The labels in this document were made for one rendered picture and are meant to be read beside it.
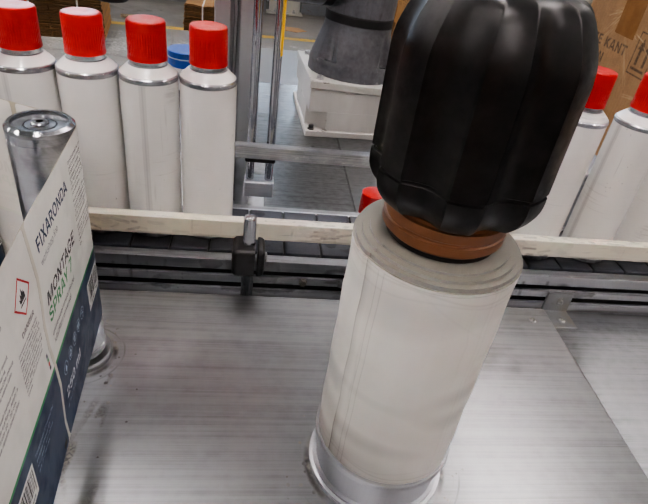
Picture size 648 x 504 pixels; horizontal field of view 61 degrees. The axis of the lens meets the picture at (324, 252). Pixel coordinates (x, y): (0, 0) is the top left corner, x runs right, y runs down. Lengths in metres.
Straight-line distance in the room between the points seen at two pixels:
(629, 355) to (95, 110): 0.58
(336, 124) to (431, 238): 0.73
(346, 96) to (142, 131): 0.49
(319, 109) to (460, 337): 0.73
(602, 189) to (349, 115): 0.47
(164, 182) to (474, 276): 0.37
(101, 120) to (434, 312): 0.37
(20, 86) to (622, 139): 0.56
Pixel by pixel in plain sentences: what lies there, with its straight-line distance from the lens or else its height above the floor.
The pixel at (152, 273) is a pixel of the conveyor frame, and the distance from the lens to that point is 0.57.
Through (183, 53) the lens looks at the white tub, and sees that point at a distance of 1.10.
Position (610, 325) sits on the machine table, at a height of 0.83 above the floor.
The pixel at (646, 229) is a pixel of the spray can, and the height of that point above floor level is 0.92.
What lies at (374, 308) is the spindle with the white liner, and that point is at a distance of 0.26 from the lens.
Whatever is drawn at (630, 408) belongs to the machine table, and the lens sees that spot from 0.60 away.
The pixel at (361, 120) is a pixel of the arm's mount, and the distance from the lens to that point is 0.97.
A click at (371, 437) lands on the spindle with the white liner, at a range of 0.32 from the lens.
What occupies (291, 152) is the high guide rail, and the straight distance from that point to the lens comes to 0.58.
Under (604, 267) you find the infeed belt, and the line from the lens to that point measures 0.69.
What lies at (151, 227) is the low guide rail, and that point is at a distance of 0.55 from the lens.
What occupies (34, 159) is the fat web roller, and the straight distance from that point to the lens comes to 0.35.
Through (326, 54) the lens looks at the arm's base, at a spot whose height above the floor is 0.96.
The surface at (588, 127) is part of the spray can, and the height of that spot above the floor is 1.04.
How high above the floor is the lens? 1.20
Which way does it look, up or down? 34 degrees down
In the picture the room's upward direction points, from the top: 9 degrees clockwise
